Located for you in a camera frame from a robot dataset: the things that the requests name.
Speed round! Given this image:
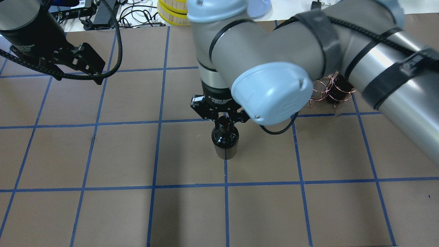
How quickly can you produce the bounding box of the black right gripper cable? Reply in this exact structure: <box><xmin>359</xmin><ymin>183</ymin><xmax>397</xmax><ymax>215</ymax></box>
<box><xmin>259</xmin><ymin>112</ymin><xmax>299</xmax><ymax>135</ymax></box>

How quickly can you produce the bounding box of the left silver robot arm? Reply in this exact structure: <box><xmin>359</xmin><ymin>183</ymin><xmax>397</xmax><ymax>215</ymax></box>
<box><xmin>0</xmin><ymin>0</ymin><xmax>105</xmax><ymax>85</ymax></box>

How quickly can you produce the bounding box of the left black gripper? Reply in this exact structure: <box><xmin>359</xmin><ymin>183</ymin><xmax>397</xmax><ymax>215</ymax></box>
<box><xmin>1</xmin><ymin>10</ymin><xmax>106</xmax><ymax>80</ymax></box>

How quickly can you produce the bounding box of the copper wire wine basket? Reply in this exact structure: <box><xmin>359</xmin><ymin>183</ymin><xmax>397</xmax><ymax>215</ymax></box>
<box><xmin>308</xmin><ymin>72</ymin><xmax>357</xmax><ymax>108</ymax></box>

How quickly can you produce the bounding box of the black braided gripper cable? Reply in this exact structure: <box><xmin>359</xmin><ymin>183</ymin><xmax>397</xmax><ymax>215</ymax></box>
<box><xmin>0</xmin><ymin>0</ymin><xmax>123</xmax><ymax>81</ymax></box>

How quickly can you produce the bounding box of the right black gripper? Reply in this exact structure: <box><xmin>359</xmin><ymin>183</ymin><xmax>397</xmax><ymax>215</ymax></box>
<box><xmin>191</xmin><ymin>81</ymin><xmax>250</xmax><ymax>128</ymax></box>

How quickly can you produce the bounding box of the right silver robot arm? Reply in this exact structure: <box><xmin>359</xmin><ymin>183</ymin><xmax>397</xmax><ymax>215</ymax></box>
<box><xmin>187</xmin><ymin>0</ymin><xmax>439</xmax><ymax>164</ymax></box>

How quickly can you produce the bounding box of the black power adapter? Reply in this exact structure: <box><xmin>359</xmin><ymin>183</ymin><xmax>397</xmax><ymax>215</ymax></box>
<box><xmin>310</xmin><ymin>0</ymin><xmax>323</xmax><ymax>10</ymax></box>

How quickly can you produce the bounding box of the large black power brick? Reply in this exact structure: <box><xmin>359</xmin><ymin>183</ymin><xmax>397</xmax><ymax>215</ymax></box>
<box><xmin>93</xmin><ymin>0</ymin><xmax>119</xmax><ymax>28</ymax></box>

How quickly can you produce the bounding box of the blue plate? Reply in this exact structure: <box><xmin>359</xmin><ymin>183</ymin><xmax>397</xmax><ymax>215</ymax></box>
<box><xmin>247</xmin><ymin>0</ymin><xmax>271</xmax><ymax>19</ymax></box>

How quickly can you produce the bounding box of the dark wine bottle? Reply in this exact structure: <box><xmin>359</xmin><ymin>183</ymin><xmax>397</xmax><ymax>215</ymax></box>
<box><xmin>211</xmin><ymin>116</ymin><xmax>239</xmax><ymax>160</ymax></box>

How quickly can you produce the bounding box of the dark bottle in basket near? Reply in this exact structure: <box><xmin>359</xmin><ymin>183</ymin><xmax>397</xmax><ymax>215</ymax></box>
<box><xmin>325</xmin><ymin>72</ymin><xmax>355</xmax><ymax>105</ymax></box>

